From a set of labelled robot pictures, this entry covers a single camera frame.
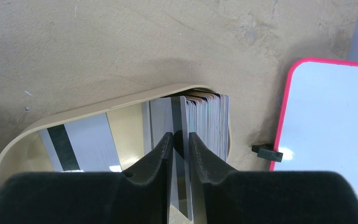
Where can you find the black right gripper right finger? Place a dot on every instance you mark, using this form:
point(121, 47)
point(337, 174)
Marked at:
point(222, 194)

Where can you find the beige oval card tray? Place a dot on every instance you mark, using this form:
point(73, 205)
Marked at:
point(27, 153)

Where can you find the stack of white cards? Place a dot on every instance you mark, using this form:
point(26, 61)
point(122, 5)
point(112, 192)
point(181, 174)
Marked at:
point(115, 140)

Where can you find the pink framed whiteboard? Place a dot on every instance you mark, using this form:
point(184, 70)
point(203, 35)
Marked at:
point(318, 123)

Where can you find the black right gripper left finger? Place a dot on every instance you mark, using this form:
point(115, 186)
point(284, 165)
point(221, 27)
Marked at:
point(138, 195)

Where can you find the black whiteboard clip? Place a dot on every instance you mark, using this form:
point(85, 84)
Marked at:
point(266, 151)

